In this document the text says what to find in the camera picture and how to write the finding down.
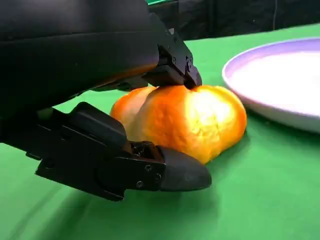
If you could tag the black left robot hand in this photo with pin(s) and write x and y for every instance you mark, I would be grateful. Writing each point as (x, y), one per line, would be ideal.
(75, 50)

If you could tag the lilac plate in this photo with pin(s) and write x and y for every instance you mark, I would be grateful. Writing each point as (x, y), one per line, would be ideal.
(275, 82)

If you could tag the green table cloth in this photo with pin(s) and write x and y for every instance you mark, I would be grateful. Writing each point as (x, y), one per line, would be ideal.
(250, 200)

